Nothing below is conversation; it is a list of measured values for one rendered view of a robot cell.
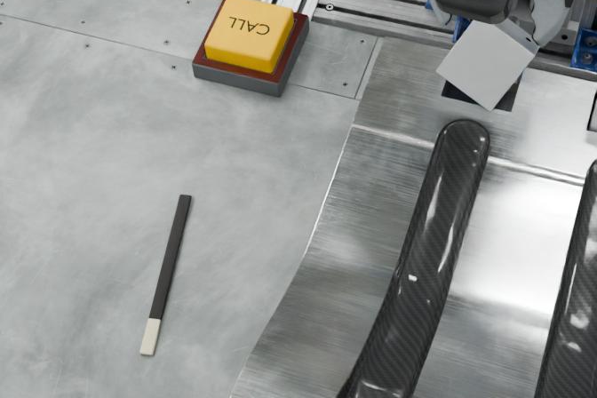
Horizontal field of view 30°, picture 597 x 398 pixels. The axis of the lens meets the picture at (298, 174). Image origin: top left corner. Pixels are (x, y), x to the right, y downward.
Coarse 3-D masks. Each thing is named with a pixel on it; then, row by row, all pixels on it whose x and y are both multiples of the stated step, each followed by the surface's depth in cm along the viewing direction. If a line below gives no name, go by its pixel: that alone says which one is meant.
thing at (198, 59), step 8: (224, 0) 98; (216, 16) 97; (296, 16) 97; (304, 16) 97; (296, 24) 96; (208, 32) 96; (296, 32) 96; (296, 40) 95; (200, 48) 96; (288, 48) 95; (200, 56) 95; (288, 56) 95; (200, 64) 95; (208, 64) 94; (216, 64) 94; (224, 64) 94; (280, 64) 94; (232, 72) 94; (240, 72) 94; (248, 72) 94; (256, 72) 94; (280, 72) 94; (272, 80) 93
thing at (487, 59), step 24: (480, 24) 79; (504, 24) 80; (456, 48) 80; (480, 48) 80; (504, 48) 79; (528, 48) 79; (456, 72) 81; (480, 72) 80; (504, 72) 80; (480, 96) 81
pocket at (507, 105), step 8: (520, 80) 85; (448, 88) 86; (456, 88) 87; (512, 88) 86; (448, 96) 86; (456, 96) 86; (464, 96) 86; (504, 96) 86; (512, 96) 86; (504, 104) 85; (512, 104) 85
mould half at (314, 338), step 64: (384, 64) 85; (384, 128) 82; (512, 128) 81; (576, 128) 81; (384, 192) 79; (512, 192) 78; (576, 192) 78; (320, 256) 77; (384, 256) 76; (512, 256) 76; (320, 320) 72; (448, 320) 73; (512, 320) 73; (256, 384) 67; (320, 384) 67; (448, 384) 68; (512, 384) 68
